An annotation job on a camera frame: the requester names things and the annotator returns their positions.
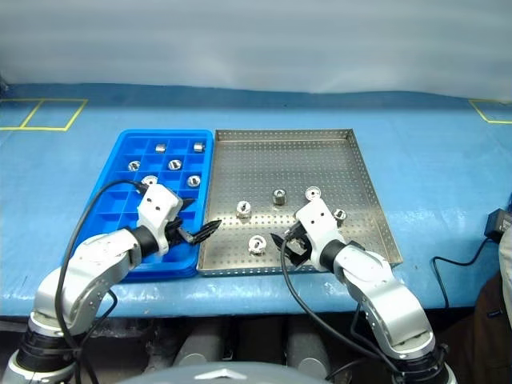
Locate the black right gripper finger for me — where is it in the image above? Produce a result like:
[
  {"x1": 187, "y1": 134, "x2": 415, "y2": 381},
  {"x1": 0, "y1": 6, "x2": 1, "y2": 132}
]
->
[
  {"x1": 270, "y1": 233, "x2": 290, "y2": 254},
  {"x1": 288, "y1": 251, "x2": 310, "y2": 269}
]

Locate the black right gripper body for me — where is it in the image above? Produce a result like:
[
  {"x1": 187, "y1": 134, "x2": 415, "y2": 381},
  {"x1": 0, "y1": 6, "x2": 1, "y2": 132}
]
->
[{"x1": 290, "y1": 223, "x2": 317, "y2": 263}]

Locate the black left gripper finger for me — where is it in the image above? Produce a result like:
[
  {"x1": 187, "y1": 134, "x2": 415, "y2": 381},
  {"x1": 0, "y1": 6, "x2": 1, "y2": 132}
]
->
[
  {"x1": 175, "y1": 198, "x2": 197, "y2": 219},
  {"x1": 190, "y1": 218, "x2": 222, "y2": 246}
]

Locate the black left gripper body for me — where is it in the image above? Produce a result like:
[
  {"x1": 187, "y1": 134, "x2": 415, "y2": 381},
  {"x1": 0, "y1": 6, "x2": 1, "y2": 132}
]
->
[{"x1": 166, "y1": 218, "x2": 194, "y2": 246}]

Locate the blue compartment tray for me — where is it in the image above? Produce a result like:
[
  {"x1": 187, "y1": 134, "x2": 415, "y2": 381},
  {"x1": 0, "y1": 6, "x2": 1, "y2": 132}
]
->
[{"x1": 82, "y1": 128, "x2": 214, "y2": 283}]

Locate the perforated metal tray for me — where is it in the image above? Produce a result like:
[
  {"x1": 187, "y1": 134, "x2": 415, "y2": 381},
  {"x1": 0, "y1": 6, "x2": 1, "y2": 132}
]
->
[{"x1": 197, "y1": 128, "x2": 403, "y2": 278}]

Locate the grey rounded cylinder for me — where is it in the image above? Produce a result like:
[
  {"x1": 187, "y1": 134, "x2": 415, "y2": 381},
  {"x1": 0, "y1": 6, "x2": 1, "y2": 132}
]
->
[
  {"x1": 285, "y1": 319, "x2": 334, "y2": 378},
  {"x1": 171, "y1": 319, "x2": 238, "y2": 374}
]

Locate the grey robot torso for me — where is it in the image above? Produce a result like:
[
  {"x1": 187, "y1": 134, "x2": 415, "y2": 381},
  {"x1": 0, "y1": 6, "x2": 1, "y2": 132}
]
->
[{"x1": 139, "y1": 362, "x2": 334, "y2": 384}]

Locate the yellow tape double square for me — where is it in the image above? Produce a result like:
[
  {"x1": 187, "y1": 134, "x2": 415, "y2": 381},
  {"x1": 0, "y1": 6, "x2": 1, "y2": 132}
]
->
[{"x1": 0, "y1": 98, "x2": 90, "y2": 133}]

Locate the blue plastic table cover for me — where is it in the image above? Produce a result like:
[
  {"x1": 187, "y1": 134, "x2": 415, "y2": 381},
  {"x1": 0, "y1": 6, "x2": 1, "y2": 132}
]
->
[{"x1": 0, "y1": 82, "x2": 512, "y2": 319}]

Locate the black power adapter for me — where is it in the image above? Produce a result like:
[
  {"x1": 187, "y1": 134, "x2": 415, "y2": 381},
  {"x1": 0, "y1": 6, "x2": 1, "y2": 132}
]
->
[{"x1": 484, "y1": 207, "x2": 512, "y2": 243}]

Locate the person in beige jacket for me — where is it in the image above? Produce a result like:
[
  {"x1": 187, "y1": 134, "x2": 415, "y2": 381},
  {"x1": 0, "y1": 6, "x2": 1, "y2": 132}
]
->
[{"x1": 474, "y1": 235, "x2": 512, "y2": 384}]

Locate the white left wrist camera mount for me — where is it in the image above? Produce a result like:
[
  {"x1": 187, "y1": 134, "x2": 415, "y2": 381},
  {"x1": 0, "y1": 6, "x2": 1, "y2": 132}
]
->
[{"x1": 137, "y1": 184, "x2": 184, "y2": 257}]

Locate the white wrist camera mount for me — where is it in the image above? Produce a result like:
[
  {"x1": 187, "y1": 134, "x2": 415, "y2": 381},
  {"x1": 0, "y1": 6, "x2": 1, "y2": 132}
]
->
[
  {"x1": 294, "y1": 198, "x2": 346, "y2": 270},
  {"x1": 137, "y1": 184, "x2": 184, "y2": 257}
]

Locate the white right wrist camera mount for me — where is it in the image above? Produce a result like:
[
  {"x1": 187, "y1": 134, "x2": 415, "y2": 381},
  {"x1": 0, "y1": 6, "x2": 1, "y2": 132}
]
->
[{"x1": 294, "y1": 198, "x2": 346, "y2": 270}]

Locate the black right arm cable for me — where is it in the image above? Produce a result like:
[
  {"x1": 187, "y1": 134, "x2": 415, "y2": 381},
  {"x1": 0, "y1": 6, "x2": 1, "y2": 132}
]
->
[{"x1": 279, "y1": 230, "x2": 405, "y2": 384}]

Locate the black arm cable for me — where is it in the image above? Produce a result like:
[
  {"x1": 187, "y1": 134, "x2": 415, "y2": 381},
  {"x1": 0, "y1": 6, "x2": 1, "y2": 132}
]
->
[
  {"x1": 54, "y1": 180, "x2": 149, "y2": 384},
  {"x1": 279, "y1": 230, "x2": 405, "y2": 384}
]

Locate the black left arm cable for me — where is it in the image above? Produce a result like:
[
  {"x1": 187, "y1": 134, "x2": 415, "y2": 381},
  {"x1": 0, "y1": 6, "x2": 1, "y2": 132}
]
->
[{"x1": 54, "y1": 180, "x2": 149, "y2": 384}]

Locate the black power adapter cable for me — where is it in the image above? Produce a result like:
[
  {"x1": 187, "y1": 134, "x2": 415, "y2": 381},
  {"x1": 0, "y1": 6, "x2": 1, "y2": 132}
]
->
[{"x1": 430, "y1": 235, "x2": 497, "y2": 310}]

